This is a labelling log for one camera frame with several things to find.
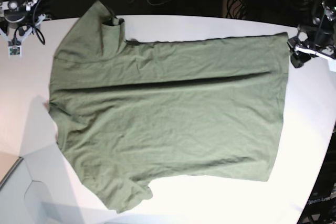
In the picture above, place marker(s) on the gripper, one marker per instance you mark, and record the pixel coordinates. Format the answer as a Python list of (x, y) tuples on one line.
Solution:
[(22, 31), (303, 51)]

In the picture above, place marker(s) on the green t-shirt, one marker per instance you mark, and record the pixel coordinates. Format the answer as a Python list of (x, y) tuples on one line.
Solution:
[(130, 112)]

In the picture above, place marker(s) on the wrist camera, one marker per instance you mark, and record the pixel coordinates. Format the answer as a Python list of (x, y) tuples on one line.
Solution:
[(332, 65), (15, 51)]

